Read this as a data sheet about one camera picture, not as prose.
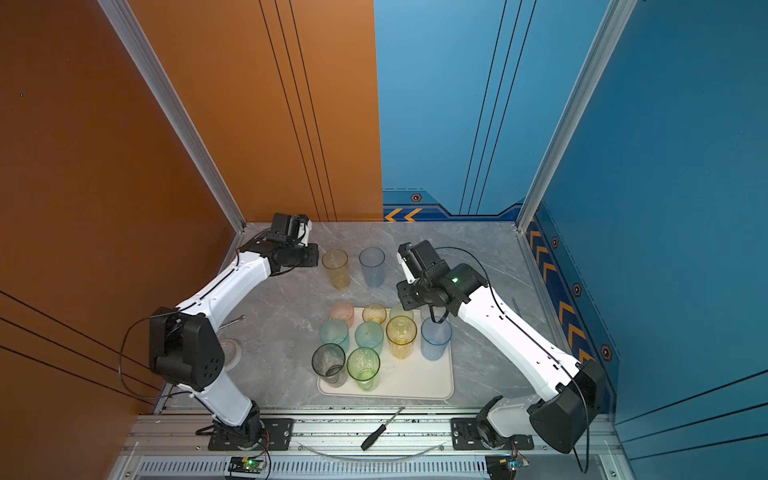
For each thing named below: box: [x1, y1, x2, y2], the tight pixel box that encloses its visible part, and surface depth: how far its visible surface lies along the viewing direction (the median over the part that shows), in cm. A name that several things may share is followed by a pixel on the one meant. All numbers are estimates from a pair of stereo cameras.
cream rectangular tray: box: [317, 308, 455, 399], surface depth 85 cm
